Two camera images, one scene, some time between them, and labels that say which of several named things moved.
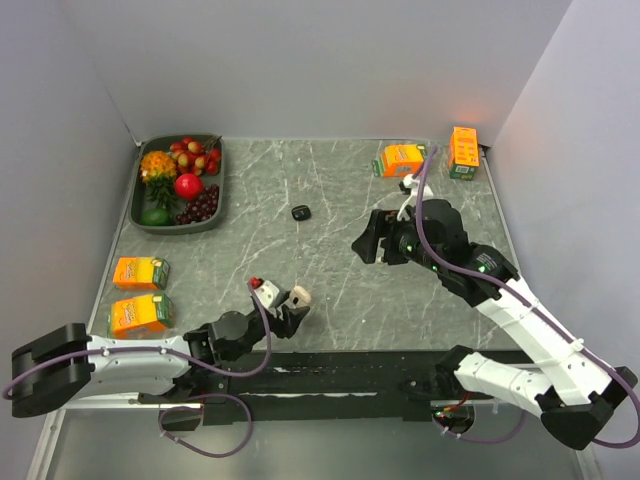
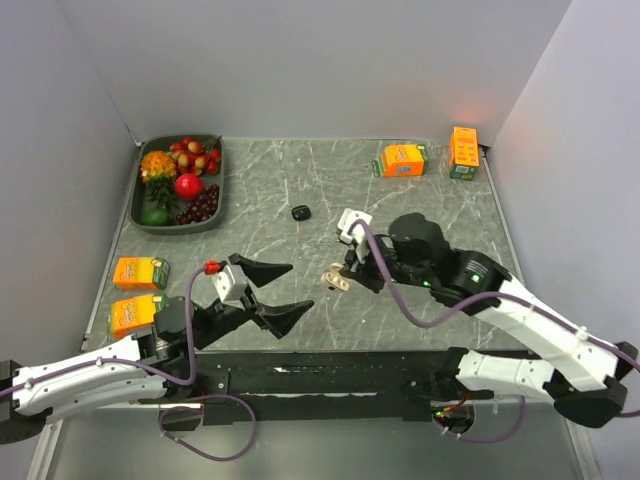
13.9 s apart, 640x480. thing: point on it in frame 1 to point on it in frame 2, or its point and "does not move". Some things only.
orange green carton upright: x=463 y=154 does not move
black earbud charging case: x=301 y=212 does not move
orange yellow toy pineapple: x=158 y=169 does not move
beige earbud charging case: x=299 y=297 to x=334 y=277
